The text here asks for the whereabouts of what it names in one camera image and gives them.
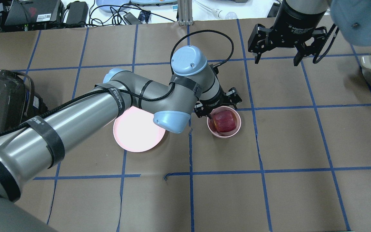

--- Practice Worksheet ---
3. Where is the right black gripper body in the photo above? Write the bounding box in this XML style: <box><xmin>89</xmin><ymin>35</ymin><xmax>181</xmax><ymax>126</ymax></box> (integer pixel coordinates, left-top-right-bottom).
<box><xmin>266</xmin><ymin>0</ymin><xmax>328</xmax><ymax>48</ymax></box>

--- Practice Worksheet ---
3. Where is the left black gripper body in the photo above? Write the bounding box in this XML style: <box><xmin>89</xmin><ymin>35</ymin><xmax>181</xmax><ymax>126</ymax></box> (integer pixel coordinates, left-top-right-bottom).
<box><xmin>194</xmin><ymin>87</ymin><xmax>243</xmax><ymax>118</ymax></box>

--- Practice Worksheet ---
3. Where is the pink bowl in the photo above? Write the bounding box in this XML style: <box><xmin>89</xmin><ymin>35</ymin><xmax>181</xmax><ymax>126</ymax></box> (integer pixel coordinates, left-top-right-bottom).
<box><xmin>207</xmin><ymin>106</ymin><xmax>242</xmax><ymax>138</ymax></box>

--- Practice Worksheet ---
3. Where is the red apple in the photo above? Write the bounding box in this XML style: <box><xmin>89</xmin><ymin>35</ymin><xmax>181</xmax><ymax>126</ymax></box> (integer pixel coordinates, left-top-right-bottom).
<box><xmin>213</xmin><ymin>110</ymin><xmax>237</xmax><ymax>133</ymax></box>

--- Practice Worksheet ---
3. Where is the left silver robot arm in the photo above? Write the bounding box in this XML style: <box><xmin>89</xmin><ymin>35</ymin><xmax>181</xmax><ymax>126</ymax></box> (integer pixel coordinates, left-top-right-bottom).
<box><xmin>0</xmin><ymin>45</ymin><xmax>242</xmax><ymax>232</ymax></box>

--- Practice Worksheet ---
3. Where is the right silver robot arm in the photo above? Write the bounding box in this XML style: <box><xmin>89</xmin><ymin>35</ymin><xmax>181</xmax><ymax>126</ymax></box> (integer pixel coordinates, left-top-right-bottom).
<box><xmin>248</xmin><ymin>0</ymin><xmax>371</xmax><ymax>66</ymax></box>

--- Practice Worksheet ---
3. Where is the pink plate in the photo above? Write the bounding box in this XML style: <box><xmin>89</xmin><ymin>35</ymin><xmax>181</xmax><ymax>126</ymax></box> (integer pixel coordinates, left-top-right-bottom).
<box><xmin>112</xmin><ymin>107</ymin><xmax>166</xmax><ymax>153</ymax></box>

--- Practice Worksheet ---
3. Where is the blue plate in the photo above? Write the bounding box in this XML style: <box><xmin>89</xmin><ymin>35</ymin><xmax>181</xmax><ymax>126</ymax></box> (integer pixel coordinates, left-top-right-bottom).
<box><xmin>95</xmin><ymin>0</ymin><xmax>130</xmax><ymax>13</ymax></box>

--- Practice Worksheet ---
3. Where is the light bulb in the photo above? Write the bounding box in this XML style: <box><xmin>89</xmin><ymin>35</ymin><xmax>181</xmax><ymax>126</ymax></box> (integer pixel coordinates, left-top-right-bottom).
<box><xmin>193</xmin><ymin>0</ymin><xmax>238</xmax><ymax>20</ymax></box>

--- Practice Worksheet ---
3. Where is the black power adapter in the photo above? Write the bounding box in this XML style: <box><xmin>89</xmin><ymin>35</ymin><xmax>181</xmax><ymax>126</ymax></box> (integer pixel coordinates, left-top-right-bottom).
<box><xmin>65</xmin><ymin>1</ymin><xmax>88</xmax><ymax>28</ymax></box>

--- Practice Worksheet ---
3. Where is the black computer box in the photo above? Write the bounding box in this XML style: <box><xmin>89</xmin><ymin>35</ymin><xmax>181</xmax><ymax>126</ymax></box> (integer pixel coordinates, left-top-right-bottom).
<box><xmin>4</xmin><ymin>0</ymin><xmax>64</xmax><ymax>32</ymax></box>

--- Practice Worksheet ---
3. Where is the dark rice cooker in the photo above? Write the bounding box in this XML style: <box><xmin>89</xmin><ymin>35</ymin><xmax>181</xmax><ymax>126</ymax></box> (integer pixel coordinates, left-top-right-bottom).
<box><xmin>0</xmin><ymin>70</ymin><xmax>48</xmax><ymax>132</ymax></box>

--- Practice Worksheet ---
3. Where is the aluminium frame post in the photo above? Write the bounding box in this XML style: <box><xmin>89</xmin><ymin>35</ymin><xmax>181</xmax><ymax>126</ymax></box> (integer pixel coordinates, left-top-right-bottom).
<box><xmin>177</xmin><ymin>0</ymin><xmax>194</xmax><ymax>26</ymax></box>

